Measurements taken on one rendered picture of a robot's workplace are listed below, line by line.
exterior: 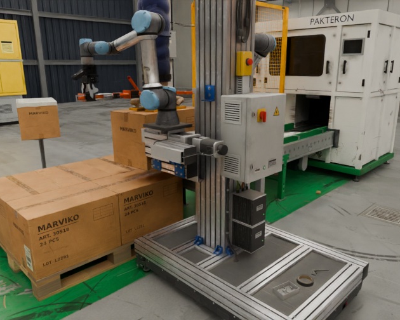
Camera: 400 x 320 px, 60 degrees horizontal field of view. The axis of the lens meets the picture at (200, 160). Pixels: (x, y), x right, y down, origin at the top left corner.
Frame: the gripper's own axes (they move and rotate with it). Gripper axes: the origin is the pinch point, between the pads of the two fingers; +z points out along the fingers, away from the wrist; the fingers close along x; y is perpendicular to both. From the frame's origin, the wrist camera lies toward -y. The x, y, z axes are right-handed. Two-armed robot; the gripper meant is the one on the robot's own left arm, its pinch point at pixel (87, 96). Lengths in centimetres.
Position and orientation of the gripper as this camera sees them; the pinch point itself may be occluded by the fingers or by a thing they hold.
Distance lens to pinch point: 238.9
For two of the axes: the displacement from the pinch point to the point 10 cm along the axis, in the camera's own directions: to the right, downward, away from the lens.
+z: 0.0, 9.6, 2.6
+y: 6.6, -2.0, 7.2
